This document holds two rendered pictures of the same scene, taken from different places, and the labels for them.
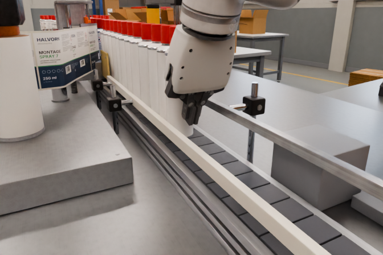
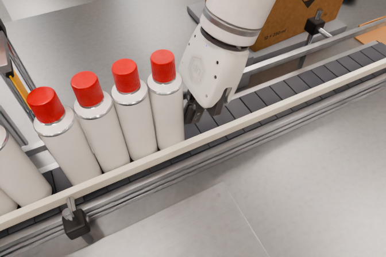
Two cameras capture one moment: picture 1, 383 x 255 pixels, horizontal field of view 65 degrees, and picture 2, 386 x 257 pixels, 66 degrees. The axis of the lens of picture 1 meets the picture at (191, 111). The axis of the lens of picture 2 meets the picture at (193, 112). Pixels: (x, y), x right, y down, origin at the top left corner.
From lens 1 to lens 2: 0.65 m
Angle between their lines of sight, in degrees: 76
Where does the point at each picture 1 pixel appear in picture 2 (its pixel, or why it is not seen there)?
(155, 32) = (98, 90)
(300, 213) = (284, 85)
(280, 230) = (323, 90)
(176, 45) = (239, 68)
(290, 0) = not seen: outside the picture
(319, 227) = (294, 81)
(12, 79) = not seen: outside the picture
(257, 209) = (309, 96)
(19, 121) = not seen: outside the picture
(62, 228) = (292, 236)
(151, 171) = (199, 180)
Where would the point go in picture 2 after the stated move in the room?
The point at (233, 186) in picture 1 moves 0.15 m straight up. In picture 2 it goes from (291, 102) to (316, 38)
